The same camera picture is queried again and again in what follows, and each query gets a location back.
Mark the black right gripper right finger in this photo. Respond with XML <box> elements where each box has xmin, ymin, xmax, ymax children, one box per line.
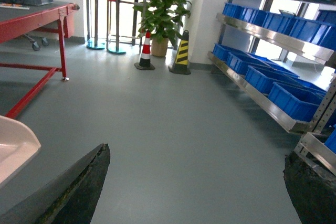
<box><xmin>283</xmin><ymin>151</ymin><xmax>335</xmax><ymax>223</ymax></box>

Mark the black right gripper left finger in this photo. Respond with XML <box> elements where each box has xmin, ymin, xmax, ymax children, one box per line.
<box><xmin>1</xmin><ymin>144</ymin><xmax>110</xmax><ymax>223</ymax></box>

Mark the beige plastic dustpan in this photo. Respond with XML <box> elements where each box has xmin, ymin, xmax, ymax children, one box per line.
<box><xmin>1</xmin><ymin>116</ymin><xmax>41</xmax><ymax>188</ymax></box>

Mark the steel flow rack shelf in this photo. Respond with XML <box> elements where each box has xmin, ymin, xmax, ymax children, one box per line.
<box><xmin>208</xmin><ymin>0</ymin><xmax>335</xmax><ymax>174</ymax></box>

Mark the red white traffic cone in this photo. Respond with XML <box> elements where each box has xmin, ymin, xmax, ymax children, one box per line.
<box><xmin>134</xmin><ymin>31</ymin><xmax>155</xmax><ymax>70</ymax></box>

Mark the metal barrier stand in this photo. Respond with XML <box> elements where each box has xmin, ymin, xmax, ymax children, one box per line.
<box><xmin>84</xmin><ymin>0</ymin><xmax>148</xmax><ymax>55</ymax></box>

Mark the green potted plant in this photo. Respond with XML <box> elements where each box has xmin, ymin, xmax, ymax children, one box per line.
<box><xmin>133</xmin><ymin>0</ymin><xmax>191</xmax><ymax>57</ymax></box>

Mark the red frame work table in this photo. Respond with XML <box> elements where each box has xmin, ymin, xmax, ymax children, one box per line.
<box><xmin>1</xmin><ymin>1</ymin><xmax>80</xmax><ymax>119</ymax></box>

